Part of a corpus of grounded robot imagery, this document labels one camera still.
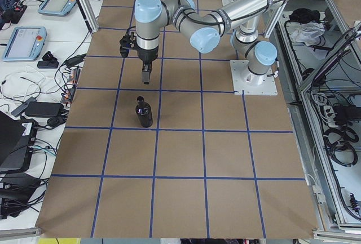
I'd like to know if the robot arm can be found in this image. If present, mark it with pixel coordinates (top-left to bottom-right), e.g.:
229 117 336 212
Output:
134 0 287 84

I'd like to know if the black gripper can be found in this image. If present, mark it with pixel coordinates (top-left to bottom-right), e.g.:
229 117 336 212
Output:
138 47 157 85

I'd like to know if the dark wine bottle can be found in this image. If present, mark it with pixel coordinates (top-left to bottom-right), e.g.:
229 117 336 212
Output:
135 96 153 128

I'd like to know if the aluminium frame post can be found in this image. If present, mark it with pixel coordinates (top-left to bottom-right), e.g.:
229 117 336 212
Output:
76 0 99 34

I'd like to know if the black laptop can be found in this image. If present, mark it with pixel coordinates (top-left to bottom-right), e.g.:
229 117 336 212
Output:
1 112 38 174

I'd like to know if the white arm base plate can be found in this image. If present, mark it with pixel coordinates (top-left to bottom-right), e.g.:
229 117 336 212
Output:
230 60 278 96

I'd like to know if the black power adapter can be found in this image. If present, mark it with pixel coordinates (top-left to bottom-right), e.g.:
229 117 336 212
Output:
24 101 64 118

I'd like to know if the blue teach pendant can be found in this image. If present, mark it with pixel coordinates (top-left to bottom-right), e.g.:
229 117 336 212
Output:
38 0 76 16
2 26 47 62

